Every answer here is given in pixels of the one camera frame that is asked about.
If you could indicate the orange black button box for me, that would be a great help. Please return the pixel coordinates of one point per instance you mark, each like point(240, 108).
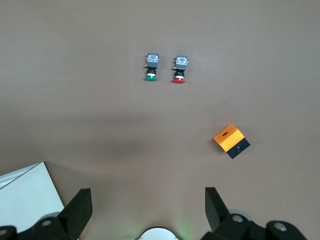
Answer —
point(228, 138)

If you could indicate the white drawer cabinet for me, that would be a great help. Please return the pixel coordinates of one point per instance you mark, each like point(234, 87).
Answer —
point(25, 195)

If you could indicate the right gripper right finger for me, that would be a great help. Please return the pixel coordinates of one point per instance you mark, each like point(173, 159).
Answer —
point(217, 215)

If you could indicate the green push button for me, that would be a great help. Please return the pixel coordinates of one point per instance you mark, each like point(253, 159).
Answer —
point(151, 65)

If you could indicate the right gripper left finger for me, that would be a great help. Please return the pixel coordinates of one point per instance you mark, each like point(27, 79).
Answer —
point(72, 215)

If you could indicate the brown table cover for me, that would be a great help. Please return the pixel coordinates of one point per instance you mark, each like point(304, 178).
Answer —
point(160, 30)

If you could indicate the red push button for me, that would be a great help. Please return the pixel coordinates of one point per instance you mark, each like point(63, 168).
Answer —
point(180, 66)

